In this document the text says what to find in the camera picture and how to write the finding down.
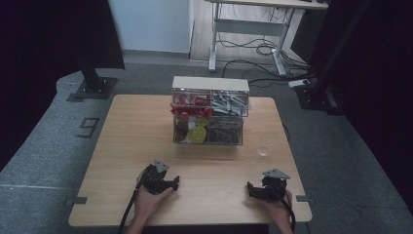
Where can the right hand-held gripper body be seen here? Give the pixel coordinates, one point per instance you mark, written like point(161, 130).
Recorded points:
point(274, 188)

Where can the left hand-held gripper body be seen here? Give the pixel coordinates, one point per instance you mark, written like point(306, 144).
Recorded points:
point(154, 182)

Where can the clear plastic cup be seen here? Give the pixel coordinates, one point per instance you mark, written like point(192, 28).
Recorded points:
point(268, 143)

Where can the clear drawer organizer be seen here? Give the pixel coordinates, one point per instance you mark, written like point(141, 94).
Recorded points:
point(210, 84)

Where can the person's right hand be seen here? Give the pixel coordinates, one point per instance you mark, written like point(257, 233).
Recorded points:
point(281, 211)

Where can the person's left hand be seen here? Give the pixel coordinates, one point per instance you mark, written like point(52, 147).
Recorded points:
point(146, 204)

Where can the lime green coffee capsule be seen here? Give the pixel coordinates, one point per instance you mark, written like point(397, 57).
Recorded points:
point(197, 135)

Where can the brown coffee capsule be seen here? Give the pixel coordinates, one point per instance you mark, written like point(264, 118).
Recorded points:
point(180, 130)

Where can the white coffee capsule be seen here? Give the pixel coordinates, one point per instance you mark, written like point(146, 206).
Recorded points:
point(191, 125)

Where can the yellow-green coffee capsule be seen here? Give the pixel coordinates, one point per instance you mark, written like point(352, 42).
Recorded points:
point(203, 122)

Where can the pile of red packets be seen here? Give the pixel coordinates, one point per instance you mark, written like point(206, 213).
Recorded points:
point(191, 112)

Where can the pile of grey packets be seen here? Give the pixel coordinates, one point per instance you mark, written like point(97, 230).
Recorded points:
point(229, 104)

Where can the black floor tape marker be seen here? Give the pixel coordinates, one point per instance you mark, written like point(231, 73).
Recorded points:
point(87, 127)

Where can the black metal stand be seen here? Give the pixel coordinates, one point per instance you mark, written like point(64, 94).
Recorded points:
point(319, 94)

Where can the white power strip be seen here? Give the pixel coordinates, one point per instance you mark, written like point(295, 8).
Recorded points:
point(298, 83)

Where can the black curtain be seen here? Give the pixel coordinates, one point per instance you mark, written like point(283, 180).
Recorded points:
point(42, 42)
point(383, 81)

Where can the white metal desk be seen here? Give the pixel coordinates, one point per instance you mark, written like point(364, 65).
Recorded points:
point(250, 27)

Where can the grey table edge bracket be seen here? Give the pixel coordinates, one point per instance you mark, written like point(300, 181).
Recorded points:
point(78, 200)
point(305, 199)

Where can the black stand with base plate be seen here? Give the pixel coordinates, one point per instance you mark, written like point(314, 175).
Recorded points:
point(94, 86)

